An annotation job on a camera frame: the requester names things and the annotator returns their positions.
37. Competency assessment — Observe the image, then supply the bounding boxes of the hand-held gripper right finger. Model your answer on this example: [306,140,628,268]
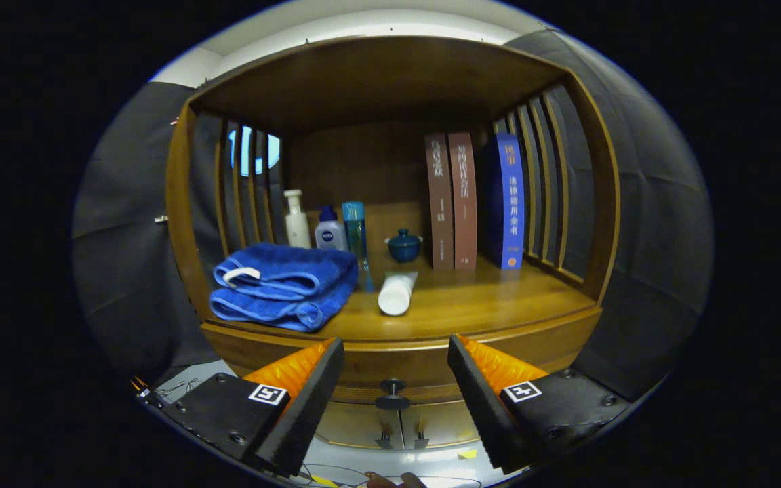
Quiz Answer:
[447,333,632,475]

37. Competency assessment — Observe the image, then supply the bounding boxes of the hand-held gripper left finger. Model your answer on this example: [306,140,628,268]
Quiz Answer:
[150,338,346,476]

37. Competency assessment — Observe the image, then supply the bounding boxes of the wooden drawer with black knob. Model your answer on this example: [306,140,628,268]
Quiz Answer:
[224,339,591,411]

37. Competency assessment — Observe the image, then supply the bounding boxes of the white tube with green print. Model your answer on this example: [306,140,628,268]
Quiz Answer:
[378,271,420,317]

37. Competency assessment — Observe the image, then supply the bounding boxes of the wooden cabinet door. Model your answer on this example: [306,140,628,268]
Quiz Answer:
[316,400,401,449]
[401,400,483,448]

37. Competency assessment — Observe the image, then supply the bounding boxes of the wooden countertop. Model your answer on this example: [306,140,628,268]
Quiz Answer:
[204,251,598,343]

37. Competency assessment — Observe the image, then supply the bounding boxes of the wooden cabinet with slatted sides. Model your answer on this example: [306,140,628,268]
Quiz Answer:
[165,35,622,451]

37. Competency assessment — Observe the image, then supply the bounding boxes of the blue folded towel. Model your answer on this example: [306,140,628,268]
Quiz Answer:
[209,243,360,333]

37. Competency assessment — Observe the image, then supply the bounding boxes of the white bottle with blue cap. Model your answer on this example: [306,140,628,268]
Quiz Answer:
[315,205,348,253]

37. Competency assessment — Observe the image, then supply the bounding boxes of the blue lidded teacup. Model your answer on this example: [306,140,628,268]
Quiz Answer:
[384,228,424,264]

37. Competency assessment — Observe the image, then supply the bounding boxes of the white pump bottle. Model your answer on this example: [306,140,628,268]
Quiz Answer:
[283,189,312,249]

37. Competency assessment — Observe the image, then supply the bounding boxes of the clear teal bottle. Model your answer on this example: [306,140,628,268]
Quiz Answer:
[342,201,372,292]

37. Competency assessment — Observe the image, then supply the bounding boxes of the reddish brown book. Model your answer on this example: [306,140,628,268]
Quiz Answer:
[447,132,478,271]

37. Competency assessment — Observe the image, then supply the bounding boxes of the blue book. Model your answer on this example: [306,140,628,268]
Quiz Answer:
[485,133,525,270]

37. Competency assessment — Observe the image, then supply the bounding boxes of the dark brown book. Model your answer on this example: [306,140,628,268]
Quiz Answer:
[424,133,455,272]

